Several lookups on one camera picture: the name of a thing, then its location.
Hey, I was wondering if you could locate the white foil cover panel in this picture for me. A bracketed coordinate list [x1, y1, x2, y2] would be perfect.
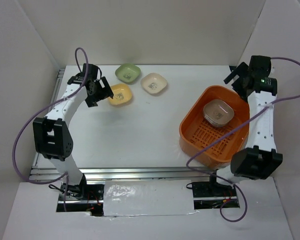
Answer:
[103, 180, 196, 217]

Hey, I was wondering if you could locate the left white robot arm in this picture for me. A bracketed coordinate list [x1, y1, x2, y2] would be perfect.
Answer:
[32, 64, 114, 200]

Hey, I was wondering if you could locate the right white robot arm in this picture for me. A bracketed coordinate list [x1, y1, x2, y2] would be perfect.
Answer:
[207, 55, 283, 196]

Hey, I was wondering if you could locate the aluminium frame rail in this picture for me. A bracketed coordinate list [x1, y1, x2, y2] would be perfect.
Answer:
[31, 65, 231, 182]

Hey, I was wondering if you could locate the cream plate at back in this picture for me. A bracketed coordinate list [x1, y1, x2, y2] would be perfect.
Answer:
[140, 73, 168, 96]

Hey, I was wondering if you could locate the orange plastic bin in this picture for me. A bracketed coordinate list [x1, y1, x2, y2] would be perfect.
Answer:
[179, 85, 250, 169]

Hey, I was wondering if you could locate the yellow square plate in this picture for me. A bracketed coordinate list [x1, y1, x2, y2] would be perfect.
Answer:
[107, 83, 133, 107]

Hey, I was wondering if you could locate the green plate at back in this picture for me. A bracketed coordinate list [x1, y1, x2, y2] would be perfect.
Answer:
[115, 63, 141, 84]

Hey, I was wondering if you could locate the brown plate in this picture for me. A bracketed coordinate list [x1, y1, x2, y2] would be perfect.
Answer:
[202, 99, 235, 128]

